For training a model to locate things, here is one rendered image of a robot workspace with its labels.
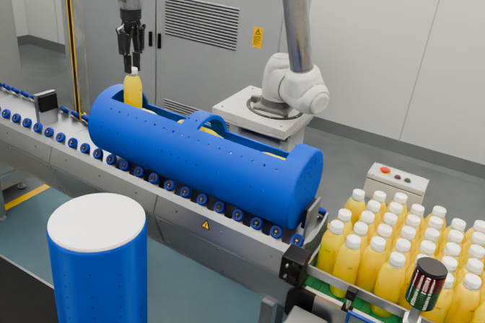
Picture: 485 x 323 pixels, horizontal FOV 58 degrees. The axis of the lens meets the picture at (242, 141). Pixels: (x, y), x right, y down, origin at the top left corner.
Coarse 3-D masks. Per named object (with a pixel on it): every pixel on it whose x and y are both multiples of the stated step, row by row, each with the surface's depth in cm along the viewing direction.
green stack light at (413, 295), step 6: (408, 288) 95; (414, 288) 92; (408, 294) 94; (414, 294) 93; (420, 294) 92; (426, 294) 91; (432, 294) 91; (438, 294) 91; (408, 300) 94; (414, 300) 93; (420, 300) 92; (426, 300) 92; (432, 300) 92; (414, 306) 93; (420, 306) 93; (426, 306) 92; (432, 306) 93
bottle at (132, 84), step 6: (126, 78) 165; (132, 78) 165; (138, 78) 166; (126, 84) 165; (132, 84) 165; (138, 84) 166; (126, 90) 166; (132, 90) 166; (138, 90) 167; (126, 96) 167; (132, 96) 167; (138, 96) 168; (126, 102) 169; (132, 102) 168; (138, 102) 169
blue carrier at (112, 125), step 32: (96, 128) 167; (128, 128) 160; (160, 128) 154; (192, 128) 151; (224, 128) 168; (128, 160) 170; (160, 160) 155; (192, 160) 148; (224, 160) 142; (256, 160) 138; (288, 160) 136; (320, 160) 148; (224, 192) 145; (256, 192) 138; (288, 192) 132; (288, 224) 138
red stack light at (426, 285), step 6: (414, 270) 92; (414, 276) 92; (420, 276) 91; (426, 276) 90; (414, 282) 92; (420, 282) 91; (426, 282) 90; (432, 282) 89; (438, 282) 89; (444, 282) 90; (420, 288) 91; (426, 288) 90; (432, 288) 90; (438, 288) 90
